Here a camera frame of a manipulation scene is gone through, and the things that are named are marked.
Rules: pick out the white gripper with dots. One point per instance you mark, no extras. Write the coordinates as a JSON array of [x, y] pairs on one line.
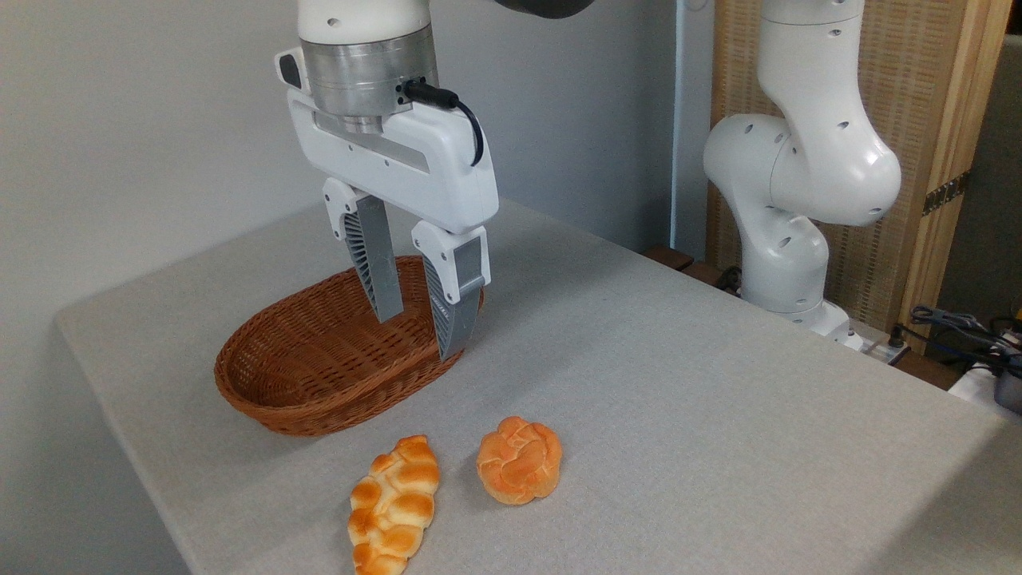
[[415, 172]]

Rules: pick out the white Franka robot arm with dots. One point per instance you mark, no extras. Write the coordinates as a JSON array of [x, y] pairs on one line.
[[798, 160]]

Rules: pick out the brown wicker basket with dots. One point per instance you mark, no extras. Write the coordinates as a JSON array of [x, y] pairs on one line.
[[319, 375]]

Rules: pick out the round knotted bread roll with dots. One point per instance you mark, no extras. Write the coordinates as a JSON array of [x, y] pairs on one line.
[[519, 461]]

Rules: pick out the long braided bread loaf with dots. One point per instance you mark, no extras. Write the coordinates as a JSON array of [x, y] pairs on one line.
[[395, 503]]

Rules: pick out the metal screen hinge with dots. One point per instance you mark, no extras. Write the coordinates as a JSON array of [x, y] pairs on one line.
[[945, 194]]

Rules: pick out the wooden rattan folding screen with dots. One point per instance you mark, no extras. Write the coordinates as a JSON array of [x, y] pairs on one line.
[[926, 88]]

